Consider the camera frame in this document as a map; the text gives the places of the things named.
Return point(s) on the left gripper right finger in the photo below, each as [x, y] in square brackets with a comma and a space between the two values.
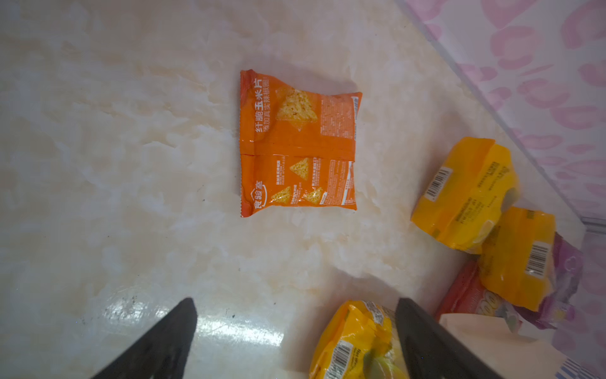
[430, 351]

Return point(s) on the yellow mango candy bag front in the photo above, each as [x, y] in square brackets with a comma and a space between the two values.
[360, 341]

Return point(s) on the purple grape candy bag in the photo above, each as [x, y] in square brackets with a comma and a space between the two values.
[556, 307]

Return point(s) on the red candy bag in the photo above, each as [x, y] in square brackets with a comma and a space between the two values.
[467, 295]

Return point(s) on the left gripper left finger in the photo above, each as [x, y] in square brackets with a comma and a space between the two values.
[162, 352]

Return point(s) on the orange corn chip packet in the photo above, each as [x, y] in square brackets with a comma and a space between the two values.
[297, 148]

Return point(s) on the yellow candy bag back right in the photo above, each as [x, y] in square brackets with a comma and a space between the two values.
[516, 261]

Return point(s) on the white paper bag blue handles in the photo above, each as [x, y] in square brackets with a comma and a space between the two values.
[509, 354]

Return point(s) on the yellow candy bag back left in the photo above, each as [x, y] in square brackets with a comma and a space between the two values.
[468, 194]

